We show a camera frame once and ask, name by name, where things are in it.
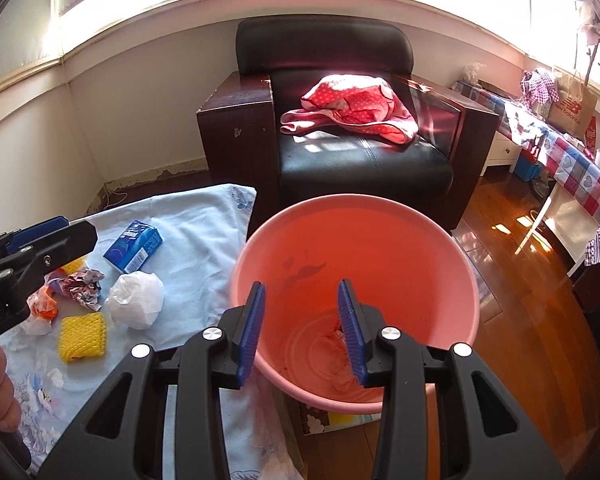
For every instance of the pink plastic basin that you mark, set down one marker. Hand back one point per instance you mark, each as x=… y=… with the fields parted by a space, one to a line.
x=370 y=240

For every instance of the white table frame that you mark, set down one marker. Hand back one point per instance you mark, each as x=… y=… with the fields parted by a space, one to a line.
x=535 y=220

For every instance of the brown paper shopping bag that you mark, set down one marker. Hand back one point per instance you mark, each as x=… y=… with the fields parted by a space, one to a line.
x=572 y=107

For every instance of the pink checked cloth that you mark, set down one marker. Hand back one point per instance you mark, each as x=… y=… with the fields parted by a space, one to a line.
x=540 y=85

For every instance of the red blue checked tablecloth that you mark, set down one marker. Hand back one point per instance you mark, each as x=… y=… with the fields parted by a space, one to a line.
x=570 y=160

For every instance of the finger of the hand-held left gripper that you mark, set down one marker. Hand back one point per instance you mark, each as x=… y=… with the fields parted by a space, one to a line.
x=40 y=230
x=70 y=242

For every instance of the white crumpled tissue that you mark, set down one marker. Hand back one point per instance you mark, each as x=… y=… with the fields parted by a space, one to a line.
x=36 y=327

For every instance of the white drawer cabinet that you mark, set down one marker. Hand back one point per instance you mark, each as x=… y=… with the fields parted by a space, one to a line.
x=502 y=150

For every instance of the light blue floral bedsheet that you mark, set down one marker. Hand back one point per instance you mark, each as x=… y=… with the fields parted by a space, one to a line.
x=195 y=260

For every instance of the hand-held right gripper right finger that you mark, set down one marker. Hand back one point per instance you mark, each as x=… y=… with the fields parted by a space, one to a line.
x=352 y=332

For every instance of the blue plastic crate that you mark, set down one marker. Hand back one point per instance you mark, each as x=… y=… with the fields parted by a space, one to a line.
x=527 y=167

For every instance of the flat printed book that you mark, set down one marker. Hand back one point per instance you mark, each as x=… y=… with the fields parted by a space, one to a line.
x=330 y=417

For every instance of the dried flower branch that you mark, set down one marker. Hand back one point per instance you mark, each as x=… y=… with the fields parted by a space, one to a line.
x=592 y=35

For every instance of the red clear plastic bag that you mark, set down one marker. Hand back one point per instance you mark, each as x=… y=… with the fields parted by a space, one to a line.
x=45 y=307

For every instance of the pink polka-dot cloth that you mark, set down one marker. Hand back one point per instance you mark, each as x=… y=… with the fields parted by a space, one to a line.
x=350 y=97

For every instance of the blue tissue packet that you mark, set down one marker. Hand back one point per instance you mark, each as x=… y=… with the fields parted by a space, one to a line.
x=132 y=247

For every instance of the black leather armchair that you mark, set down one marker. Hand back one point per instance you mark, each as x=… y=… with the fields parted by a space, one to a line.
x=360 y=160

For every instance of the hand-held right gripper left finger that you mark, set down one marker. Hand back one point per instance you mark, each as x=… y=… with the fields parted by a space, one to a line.
x=250 y=332

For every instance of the printed paper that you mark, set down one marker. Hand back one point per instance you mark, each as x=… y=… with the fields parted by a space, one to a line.
x=85 y=285

